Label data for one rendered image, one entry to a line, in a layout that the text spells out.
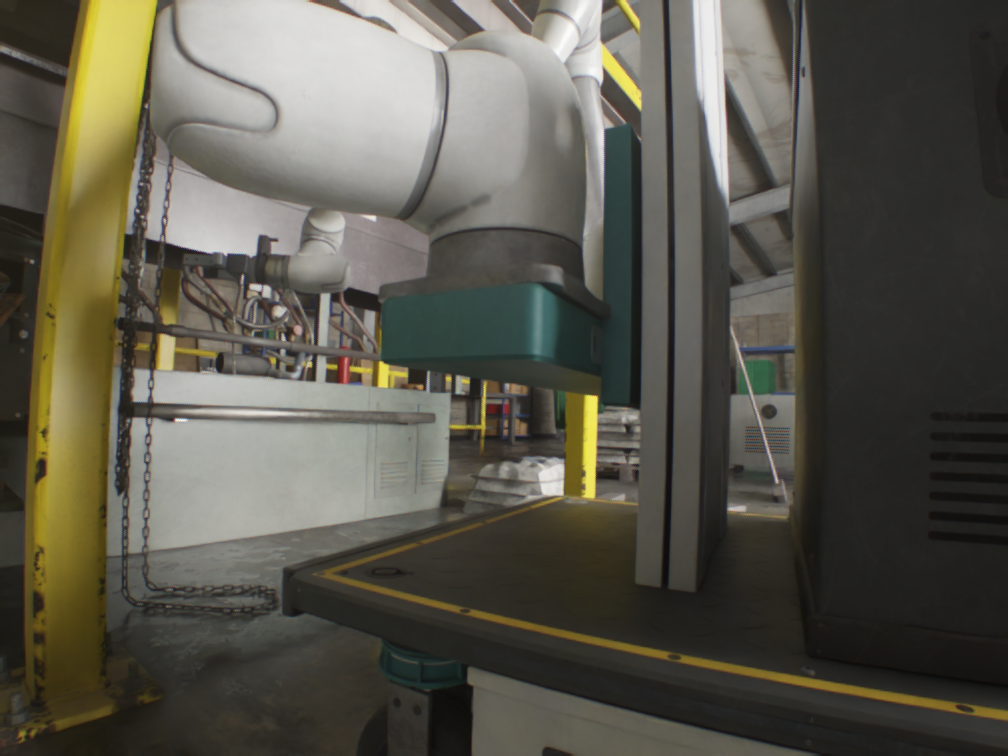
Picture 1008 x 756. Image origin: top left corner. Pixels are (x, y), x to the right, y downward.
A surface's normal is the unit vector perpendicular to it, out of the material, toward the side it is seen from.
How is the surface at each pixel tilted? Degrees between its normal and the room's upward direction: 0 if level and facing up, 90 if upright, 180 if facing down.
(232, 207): 90
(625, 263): 90
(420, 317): 90
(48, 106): 78
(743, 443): 90
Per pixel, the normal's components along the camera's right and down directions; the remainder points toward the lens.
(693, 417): -0.47, -0.05
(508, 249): 0.08, -0.12
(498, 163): 0.31, 0.18
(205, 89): 0.02, 0.50
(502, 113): 0.44, -0.01
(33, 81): 0.78, -0.21
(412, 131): 0.51, 0.44
